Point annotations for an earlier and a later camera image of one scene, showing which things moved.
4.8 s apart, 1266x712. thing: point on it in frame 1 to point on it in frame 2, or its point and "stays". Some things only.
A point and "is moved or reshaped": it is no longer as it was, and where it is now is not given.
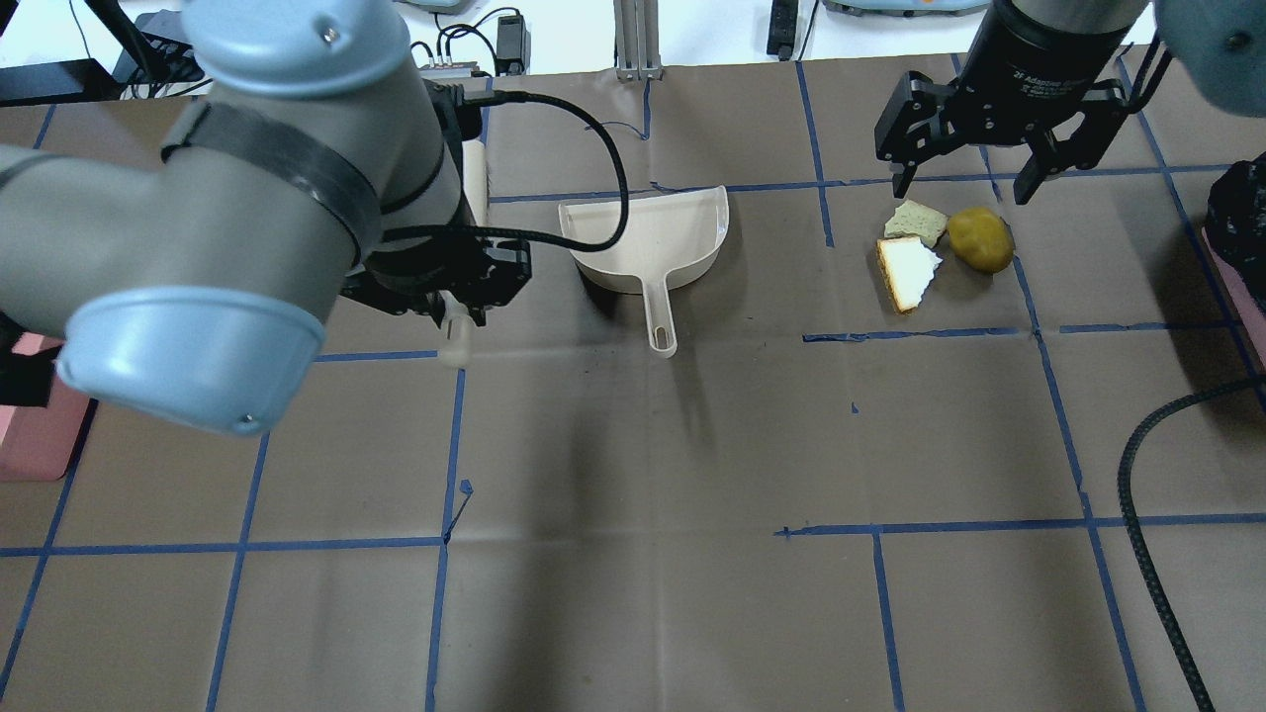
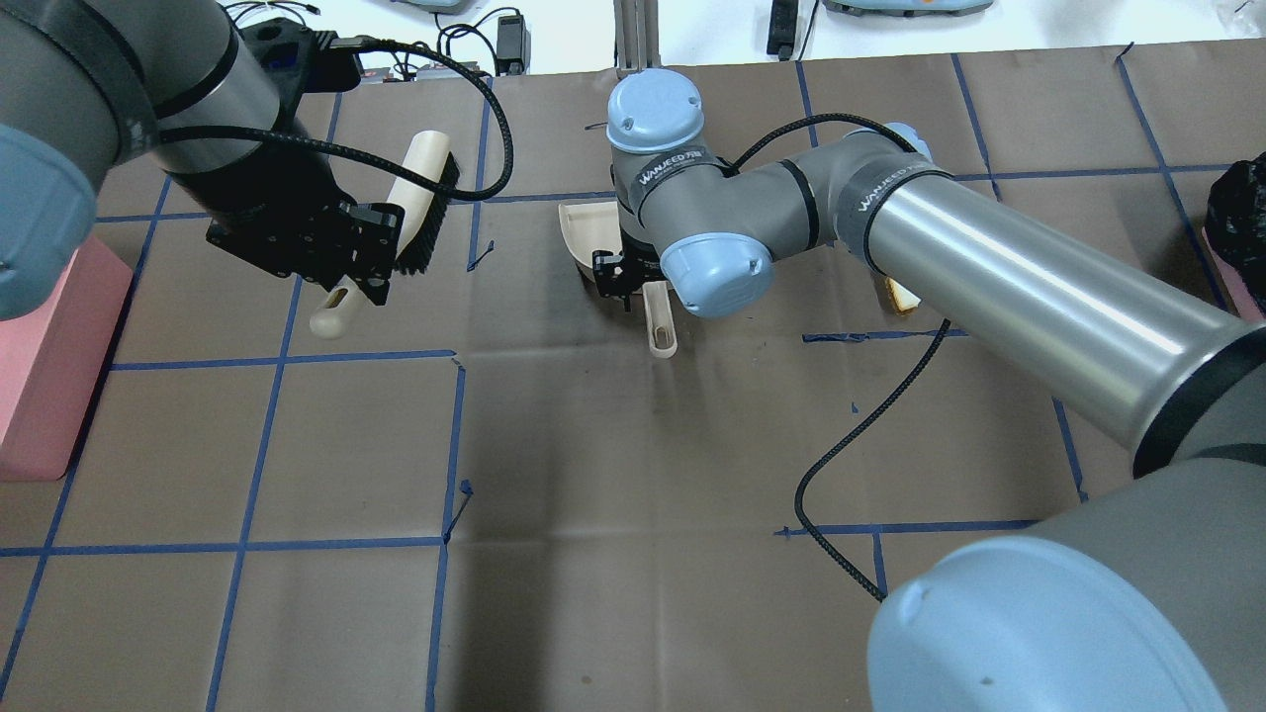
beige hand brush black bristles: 455,334 is moved or reshaped
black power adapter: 513,46 stays
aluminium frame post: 637,40 stays
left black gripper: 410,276 to 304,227
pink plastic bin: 41,416 stays
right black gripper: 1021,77 to 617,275
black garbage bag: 1236,222 stays
